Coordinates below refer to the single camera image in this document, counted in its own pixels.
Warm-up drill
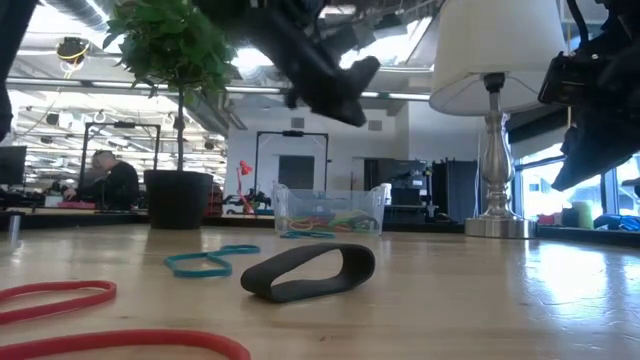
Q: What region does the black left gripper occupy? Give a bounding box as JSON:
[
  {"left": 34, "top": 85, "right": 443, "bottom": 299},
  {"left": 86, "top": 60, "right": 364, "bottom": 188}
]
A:
[{"left": 234, "top": 0, "right": 381, "bottom": 128}]

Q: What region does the dark grey wall panel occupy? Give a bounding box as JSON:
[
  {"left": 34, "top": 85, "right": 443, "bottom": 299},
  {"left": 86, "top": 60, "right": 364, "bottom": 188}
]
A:
[{"left": 278, "top": 154, "right": 315, "bottom": 190}]

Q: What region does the black cabinet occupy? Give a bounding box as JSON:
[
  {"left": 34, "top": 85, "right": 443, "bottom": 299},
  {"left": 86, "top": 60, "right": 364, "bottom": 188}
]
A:
[
  {"left": 363, "top": 158, "right": 431, "bottom": 224},
  {"left": 431, "top": 158, "right": 481, "bottom": 224}
]

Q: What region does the yellow rubber band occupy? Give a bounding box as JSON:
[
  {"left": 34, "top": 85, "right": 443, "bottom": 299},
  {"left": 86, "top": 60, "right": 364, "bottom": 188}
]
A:
[{"left": 287, "top": 215, "right": 321, "bottom": 232}]

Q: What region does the black metal frame stand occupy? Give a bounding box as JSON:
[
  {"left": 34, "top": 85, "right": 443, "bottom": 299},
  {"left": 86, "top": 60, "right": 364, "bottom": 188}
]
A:
[
  {"left": 254, "top": 130, "right": 330, "bottom": 194},
  {"left": 79, "top": 122, "right": 162, "bottom": 201}
]

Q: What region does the red desk lamp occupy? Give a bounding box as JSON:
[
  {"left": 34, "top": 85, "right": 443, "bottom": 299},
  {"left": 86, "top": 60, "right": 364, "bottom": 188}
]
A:
[{"left": 237, "top": 159, "right": 254, "bottom": 214}]

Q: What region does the clear plastic bin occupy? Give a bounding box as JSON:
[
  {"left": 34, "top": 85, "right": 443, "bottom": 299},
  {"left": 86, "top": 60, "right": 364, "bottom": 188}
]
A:
[{"left": 272, "top": 183, "right": 387, "bottom": 236}]

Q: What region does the black aluminium frame rail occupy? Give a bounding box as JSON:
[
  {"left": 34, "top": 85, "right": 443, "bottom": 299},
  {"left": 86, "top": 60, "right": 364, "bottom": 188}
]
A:
[{"left": 144, "top": 214, "right": 466, "bottom": 234}]

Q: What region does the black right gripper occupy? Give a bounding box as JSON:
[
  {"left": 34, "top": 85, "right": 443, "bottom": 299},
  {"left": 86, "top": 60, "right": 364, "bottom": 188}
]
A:
[{"left": 551, "top": 0, "right": 640, "bottom": 193}]

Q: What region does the person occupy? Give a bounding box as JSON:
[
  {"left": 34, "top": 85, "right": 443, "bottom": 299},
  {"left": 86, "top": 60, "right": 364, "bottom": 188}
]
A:
[{"left": 62, "top": 149, "right": 141, "bottom": 211}]

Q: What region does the long ceiling light strip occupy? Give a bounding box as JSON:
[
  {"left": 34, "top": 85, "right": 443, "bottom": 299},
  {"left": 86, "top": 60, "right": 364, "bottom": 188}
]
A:
[{"left": 219, "top": 85, "right": 431, "bottom": 101}]

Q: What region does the pale green cylinder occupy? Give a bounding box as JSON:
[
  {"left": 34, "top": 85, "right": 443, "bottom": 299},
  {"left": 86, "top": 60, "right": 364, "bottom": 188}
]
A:
[{"left": 571, "top": 200, "right": 595, "bottom": 230}]

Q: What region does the white shade silver table lamp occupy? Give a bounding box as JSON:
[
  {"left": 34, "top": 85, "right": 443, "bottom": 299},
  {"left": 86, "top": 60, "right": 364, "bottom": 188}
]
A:
[{"left": 428, "top": 0, "right": 571, "bottom": 240}]

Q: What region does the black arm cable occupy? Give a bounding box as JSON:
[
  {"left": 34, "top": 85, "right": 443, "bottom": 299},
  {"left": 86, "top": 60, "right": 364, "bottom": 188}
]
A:
[{"left": 564, "top": 0, "right": 589, "bottom": 49}]

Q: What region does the green plant in black pot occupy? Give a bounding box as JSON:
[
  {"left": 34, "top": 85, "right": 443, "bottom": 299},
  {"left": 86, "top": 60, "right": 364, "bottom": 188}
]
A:
[{"left": 102, "top": 0, "right": 241, "bottom": 231}]

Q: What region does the blue bag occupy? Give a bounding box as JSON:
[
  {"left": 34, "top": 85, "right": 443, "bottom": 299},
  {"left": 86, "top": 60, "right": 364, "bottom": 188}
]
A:
[{"left": 594, "top": 213, "right": 640, "bottom": 232}]

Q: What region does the long red rubber band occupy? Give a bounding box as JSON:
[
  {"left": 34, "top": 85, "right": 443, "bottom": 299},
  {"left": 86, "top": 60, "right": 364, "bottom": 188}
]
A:
[{"left": 0, "top": 280, "right": 253, "bottom": 360}]

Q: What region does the green rubber band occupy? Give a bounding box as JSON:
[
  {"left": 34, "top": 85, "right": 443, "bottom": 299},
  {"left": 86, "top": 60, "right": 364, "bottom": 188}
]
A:
[{"left": 327, "top": 210, "right": 371, "bottom": 229}]

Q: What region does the silver metal post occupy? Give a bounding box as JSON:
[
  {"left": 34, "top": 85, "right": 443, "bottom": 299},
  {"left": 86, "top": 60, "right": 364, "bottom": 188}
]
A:
[{"left": 7, "top": 212, "right": 24, "bottom": 246}]

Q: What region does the black computer monitor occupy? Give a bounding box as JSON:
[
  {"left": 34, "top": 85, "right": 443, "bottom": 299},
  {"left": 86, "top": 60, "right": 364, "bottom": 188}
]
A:
[{"left": 0, "top": 145, "right": 27, "bottom": 186}]

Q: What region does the red crate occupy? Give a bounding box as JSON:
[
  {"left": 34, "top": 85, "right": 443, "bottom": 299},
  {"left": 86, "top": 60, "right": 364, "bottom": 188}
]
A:
[{"left": 209, "top": 183, "right": 224, "bottom": 217}]

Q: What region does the black ceiling device yellow cable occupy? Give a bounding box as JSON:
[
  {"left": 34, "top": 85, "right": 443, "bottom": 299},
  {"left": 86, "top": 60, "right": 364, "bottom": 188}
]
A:
[{"left": 55, "top": 37, "right": 91, "bottom": 66}]

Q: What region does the long teal rubber band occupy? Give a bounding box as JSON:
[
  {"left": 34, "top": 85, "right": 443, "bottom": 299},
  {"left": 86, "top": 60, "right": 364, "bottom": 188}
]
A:
[{"left": 163, "top": 244, "right": 262, "bottom": 279}]

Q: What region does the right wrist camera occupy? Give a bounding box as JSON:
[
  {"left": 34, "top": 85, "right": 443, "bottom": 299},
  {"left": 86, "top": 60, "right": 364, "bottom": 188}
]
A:
[{"left": 538, "top": 52, "right": 601, "bottom": 106}]

